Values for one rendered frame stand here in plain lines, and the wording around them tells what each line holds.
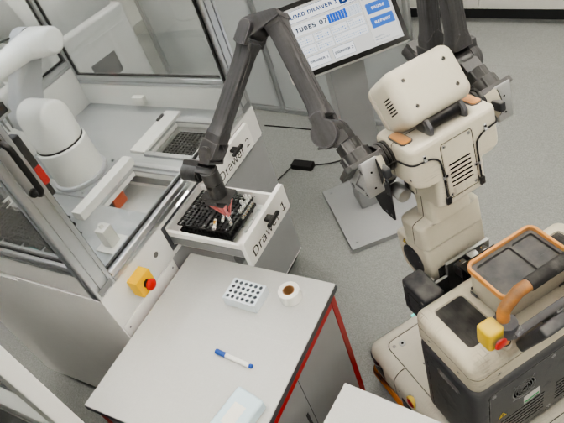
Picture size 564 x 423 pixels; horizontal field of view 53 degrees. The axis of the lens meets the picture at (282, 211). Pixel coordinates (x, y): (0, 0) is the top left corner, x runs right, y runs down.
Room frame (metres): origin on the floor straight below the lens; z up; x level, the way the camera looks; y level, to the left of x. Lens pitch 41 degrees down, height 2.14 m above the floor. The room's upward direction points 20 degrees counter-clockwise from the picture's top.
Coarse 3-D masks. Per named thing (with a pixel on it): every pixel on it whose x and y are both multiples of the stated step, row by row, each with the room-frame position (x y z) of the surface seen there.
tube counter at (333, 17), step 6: (348, 6) 2.20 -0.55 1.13; (354, 6) 2.20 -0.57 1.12; (336, 12) 2.20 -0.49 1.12; (342, 12) 2.19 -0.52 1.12; (348, 12) 2.19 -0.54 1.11; (354, 12) 2.18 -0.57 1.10; (360, 12) 2.18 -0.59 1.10; (318, 18) 2.19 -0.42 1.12; (324, 18) 2.19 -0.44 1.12; (330, 18) 2.18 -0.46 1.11; (336, 18) 2.18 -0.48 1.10; (342, 18) 2.17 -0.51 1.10; (324, 24) 2.18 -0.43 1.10
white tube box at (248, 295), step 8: (232, 280) 1.28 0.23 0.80; (240, 280) 1.27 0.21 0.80; (232, 288) 1.25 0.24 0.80; (240, 288) 1.24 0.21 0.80; (248, 288) 1.23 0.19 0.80; (256, 288) 1.22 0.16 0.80; (264, 288) 1.20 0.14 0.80; (224, 296) 1.23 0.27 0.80; (232, 296) 1.22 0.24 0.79; (240, 296) 1.21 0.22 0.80; (248, 296) 1.20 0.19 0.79; (256, 296) 1.19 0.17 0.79; (264, 296) 1.19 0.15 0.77; (232, 304) 1.21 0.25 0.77; (240, 304) 1.18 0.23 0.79; (248, 304) 1.16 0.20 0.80; (256, 304) 1.16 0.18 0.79; (256, 312) 1.15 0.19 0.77
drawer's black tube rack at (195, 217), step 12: (204, 192) 1.65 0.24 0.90; (192, 204) 1.61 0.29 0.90; (204, 204) 1.58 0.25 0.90; (240, 204) 1.51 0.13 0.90; (192, 216) 1.55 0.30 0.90; (204, 216) 1.52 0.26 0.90; (216, 216) 1.50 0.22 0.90; (180, 228) 1.54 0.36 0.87; (192, 228) 1.52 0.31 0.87; (204, 228) 1.46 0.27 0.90; (216, 228) 1.44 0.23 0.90; (240, 228) 1.44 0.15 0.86; (228, 240) 1.40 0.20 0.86
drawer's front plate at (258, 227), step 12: (276, 192) 1.47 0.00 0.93; (264, 204) 1.44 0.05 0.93; (276, 204) 1.46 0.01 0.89; (288, 204) 1.50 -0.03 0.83; (264, 216) 1.40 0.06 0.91; (252, 228) 1.34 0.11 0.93; (264, 228) 1.38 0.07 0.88; (276, 228) 1.42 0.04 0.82; (252, 240) 1.32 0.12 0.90; (264, 240) 1.36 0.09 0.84; (252, 252) 1.30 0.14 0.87; (252, 264) 1.29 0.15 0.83
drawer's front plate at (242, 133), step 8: (240, 128) 1.93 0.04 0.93; (248, 128) 1.95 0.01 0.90; (232, 136) 1.89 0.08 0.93; (240, 136) 1.90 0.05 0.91; (248, 136) 1.94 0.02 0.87; (232, 144) 1.86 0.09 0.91; (224, 160) 1.80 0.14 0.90; (232, 160) 1.83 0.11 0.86; (240, 160) 1.86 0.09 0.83; (224, 168) 1.79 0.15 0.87; (232, 168) 1.82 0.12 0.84; (224, 176) 1.77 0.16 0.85; (224, 184) 1.76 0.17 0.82
